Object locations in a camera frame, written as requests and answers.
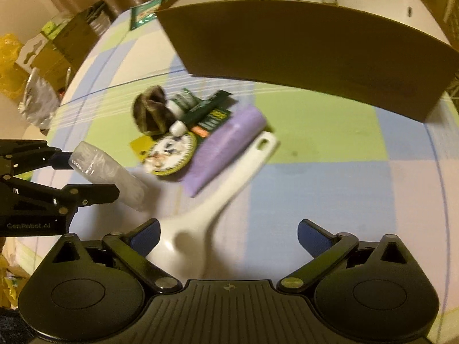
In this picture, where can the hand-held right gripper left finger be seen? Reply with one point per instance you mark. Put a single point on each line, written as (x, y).
(145, 238)

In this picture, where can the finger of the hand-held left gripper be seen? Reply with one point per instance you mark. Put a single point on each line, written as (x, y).
(93, 193)
(61, 160)

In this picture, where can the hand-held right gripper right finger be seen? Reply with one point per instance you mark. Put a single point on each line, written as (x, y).
(315, 239)

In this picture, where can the clear plastic box blue label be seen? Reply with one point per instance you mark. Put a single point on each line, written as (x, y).
(114, 179)

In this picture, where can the white rice paddle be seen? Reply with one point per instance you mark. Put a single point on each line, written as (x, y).
(186, 229)

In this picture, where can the green jar blister pack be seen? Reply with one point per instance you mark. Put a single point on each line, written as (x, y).
(172, 154)

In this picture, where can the dark green tube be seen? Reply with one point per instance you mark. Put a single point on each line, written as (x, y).
(204, 109)

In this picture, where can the brown cardboard box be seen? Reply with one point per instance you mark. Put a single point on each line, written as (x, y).
(304, 50)

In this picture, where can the silver foil bag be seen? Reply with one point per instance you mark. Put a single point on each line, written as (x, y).
(37, 96)

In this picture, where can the cardboard box with white cutout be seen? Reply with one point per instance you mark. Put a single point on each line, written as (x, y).
(46, 61)

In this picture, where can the yellow plastic bag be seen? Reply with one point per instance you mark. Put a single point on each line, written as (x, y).
(9, 61)

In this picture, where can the purple bag roll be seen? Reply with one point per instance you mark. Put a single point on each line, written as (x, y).
(226, 143)

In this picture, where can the cardboard boxes on floor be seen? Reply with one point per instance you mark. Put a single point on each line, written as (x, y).
(86, 28)

